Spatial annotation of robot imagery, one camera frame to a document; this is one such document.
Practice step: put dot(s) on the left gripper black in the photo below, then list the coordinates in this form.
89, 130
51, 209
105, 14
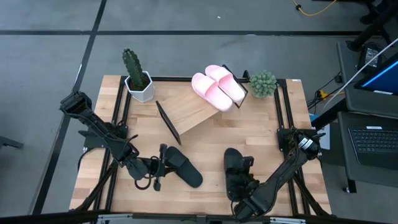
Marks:
144, 168

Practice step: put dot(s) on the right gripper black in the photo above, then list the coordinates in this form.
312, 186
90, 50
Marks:
250, 189

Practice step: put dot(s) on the black foam slide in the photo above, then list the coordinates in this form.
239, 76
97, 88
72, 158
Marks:
186, 172
233, 158

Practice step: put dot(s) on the pink foam slide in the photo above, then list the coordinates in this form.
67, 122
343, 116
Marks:
211, 93
228, 84

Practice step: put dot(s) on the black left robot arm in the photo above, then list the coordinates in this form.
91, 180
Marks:
99, 130

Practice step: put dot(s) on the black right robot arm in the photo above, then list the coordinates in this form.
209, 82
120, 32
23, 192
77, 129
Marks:
280, 177

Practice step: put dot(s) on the white hexagonal plant pot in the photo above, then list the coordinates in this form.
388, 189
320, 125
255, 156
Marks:
143, 93

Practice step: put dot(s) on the round green succulent plant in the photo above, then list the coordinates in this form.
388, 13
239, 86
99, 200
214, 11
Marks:
262, 84

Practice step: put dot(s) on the green cactus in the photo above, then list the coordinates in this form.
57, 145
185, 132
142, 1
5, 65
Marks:
133, 67

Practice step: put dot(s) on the yellow power plug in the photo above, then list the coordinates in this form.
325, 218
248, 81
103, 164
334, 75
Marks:
323, 94

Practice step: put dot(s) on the laptop computer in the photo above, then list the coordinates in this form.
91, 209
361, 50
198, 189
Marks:
351, 99

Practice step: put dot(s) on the black laptop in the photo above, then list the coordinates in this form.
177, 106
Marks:
373, 140

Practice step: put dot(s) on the grey furniture leg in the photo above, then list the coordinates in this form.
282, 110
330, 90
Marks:
9, 142

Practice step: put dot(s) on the monitor with blue screen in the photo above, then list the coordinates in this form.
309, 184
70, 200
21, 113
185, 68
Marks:
384, 77

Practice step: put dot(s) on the black power brick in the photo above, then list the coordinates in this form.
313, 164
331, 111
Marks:
369, 56

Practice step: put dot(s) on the black chair base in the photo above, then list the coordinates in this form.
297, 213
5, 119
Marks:
373, 28

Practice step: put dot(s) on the wooden shelf with black frame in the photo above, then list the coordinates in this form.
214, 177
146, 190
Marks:
186, 112

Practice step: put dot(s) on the black aluminium table frame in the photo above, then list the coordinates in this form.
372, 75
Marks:
174, 78

